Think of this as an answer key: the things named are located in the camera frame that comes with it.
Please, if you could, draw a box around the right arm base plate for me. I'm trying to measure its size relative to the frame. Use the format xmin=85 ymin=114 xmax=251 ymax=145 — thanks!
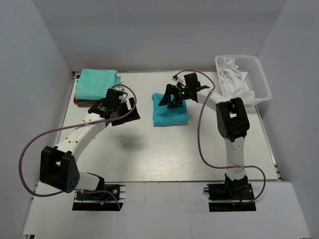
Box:
xmin=203 ymin=183 xmax=256 ymax=212

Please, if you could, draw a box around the white plastic laundry basket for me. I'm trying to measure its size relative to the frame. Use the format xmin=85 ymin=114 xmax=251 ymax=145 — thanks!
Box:
xmin=215 ymin=55 xmax=272 ymax=106

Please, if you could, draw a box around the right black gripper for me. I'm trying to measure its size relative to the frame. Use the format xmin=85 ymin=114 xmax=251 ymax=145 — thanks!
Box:
xmin=159 ymin=84 xmax=191 ymax=108

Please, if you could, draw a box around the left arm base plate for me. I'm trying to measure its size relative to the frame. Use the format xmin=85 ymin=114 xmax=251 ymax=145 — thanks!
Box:
xmin=72 ymin=183 xmax=126 ymax=212

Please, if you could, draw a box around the crumpled white t-shirt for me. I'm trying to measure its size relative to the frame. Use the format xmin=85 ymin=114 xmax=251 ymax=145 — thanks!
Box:
xmin=218 ymin=57 xmax=255 ymax=99

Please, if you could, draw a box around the folded mint green t-shirt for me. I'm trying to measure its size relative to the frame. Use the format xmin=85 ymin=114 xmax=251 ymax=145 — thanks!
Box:
xmin=75 ymin=69 xmax=121 ymax=101

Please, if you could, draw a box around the purple cable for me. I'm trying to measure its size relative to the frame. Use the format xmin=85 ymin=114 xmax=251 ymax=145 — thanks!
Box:
xmin=18 ymin=84 xmax=137 ymax=209
xmin=172 ymin=69 xmax=266 ymax=205

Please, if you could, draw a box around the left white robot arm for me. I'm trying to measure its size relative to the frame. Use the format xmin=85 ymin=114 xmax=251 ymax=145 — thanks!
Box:
xmin=39 ymin=84 xmax=140 ymax=199

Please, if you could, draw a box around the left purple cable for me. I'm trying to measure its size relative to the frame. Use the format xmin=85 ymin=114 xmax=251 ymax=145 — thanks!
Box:
xmin=18 ymin=84 xmax=137 ymax=209

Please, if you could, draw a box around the blue t-shirt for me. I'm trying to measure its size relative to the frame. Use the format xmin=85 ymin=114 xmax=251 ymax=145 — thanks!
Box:
xmin=152 ymin=93 xmax=188 ymax=127

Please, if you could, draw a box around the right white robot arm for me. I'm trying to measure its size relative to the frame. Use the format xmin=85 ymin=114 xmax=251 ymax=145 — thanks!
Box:
xmin=159 ymin=71 xmax=250 ymax=200

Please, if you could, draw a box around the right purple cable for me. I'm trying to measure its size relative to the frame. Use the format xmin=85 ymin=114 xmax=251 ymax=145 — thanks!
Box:
xmin=172 ymin=69 xmax=266 ymax=205

